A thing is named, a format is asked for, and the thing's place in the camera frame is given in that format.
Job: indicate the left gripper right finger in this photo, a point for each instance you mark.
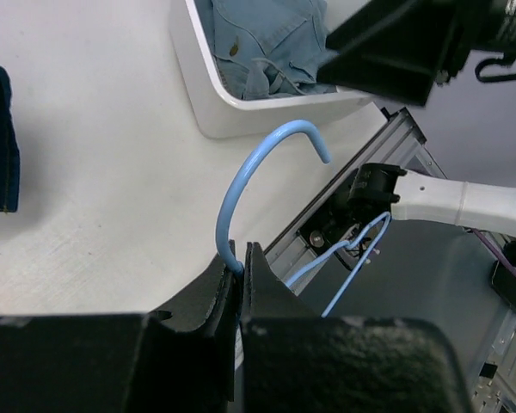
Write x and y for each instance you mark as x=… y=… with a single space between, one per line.
x=296 y=361

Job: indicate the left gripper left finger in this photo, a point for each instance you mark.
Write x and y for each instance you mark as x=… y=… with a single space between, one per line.
x=179 y=357

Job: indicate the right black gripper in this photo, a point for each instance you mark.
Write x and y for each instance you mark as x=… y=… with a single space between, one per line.
x=381 y=53

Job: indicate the light blue wire hanger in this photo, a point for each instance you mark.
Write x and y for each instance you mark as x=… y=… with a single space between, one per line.
x=289 y=186

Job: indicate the light blue denim skirt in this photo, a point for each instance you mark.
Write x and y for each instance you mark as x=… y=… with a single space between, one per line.
x=268 y=49

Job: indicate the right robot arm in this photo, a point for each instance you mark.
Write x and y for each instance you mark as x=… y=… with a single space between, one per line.
x=474 y=206

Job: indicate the white plastic basket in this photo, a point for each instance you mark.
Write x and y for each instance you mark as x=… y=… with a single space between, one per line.
x=220 y=115

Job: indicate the aluminium mounting rail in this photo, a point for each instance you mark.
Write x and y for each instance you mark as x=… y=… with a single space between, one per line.
x=357 y=194

